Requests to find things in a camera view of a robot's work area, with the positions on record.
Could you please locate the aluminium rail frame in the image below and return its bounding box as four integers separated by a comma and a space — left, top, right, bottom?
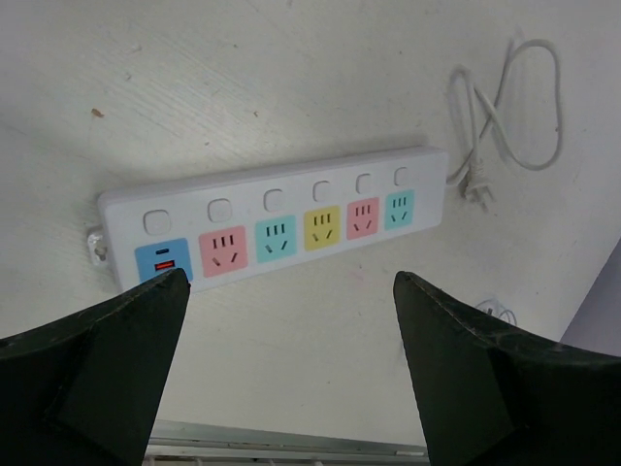
143, 419, 430, 465

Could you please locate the white multicolour power strip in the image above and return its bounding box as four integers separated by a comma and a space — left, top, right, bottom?
97, 147, 448, 291

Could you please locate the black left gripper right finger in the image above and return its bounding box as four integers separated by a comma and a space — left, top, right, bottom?
393, 272, 620, 465

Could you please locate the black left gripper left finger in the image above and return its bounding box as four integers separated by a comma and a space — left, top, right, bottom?
1, 269, 190, 465

